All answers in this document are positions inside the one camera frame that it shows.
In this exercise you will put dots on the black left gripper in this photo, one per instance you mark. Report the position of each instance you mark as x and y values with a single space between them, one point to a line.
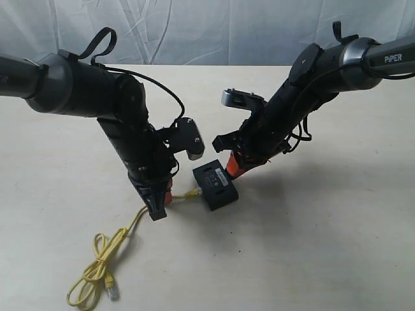
150 167

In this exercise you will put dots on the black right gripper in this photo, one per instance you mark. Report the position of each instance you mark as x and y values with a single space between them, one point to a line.
259 138

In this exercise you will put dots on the small black network box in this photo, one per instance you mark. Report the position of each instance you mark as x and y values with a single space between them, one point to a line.
216 185

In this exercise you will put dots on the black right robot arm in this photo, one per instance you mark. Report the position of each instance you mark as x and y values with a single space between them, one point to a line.
317 76

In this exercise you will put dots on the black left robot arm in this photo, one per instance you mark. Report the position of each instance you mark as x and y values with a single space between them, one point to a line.
61 85

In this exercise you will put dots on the grey wrinkled backdrop cloth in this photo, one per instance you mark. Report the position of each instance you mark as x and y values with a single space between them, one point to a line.
197 32

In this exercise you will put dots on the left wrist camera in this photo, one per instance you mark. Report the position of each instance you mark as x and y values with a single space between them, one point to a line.
184 136

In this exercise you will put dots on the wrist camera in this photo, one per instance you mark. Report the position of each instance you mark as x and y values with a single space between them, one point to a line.
184 136
233 98

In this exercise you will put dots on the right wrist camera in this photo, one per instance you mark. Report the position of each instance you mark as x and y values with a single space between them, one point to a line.
233 98

